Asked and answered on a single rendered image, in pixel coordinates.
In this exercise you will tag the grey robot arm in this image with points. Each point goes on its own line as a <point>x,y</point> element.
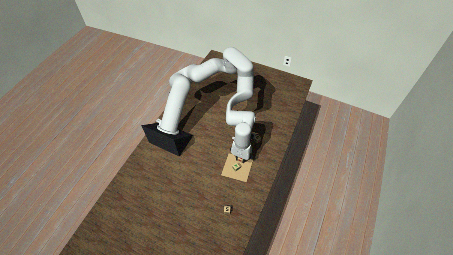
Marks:
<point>233,62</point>

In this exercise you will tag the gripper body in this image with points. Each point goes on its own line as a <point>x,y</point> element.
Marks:
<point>242,153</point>

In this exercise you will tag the cream flat mat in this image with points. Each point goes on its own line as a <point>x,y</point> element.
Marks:
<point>241,174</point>

